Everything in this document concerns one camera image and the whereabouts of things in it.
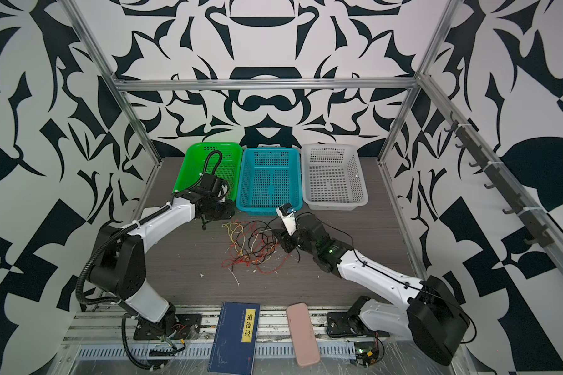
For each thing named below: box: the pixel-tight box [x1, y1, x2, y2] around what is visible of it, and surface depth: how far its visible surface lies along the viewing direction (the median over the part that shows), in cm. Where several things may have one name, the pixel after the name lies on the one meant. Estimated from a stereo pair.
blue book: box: [207, 301, 262, 375], surface depth 73 cm
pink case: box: [286, 303, 321, 367], surface depth 72 cm
